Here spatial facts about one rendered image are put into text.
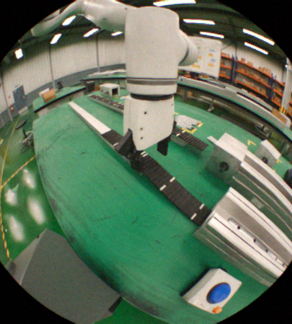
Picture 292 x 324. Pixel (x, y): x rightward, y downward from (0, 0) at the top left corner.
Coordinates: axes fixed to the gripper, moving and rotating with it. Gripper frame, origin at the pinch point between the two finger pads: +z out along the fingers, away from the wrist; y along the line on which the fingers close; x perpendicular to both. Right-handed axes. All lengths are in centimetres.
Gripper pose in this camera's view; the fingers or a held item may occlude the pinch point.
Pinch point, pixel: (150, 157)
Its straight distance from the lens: 30.6
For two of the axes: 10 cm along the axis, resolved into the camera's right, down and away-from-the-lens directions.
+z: 0.0, 7.0, 7.1
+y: -7.5, 4.7, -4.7
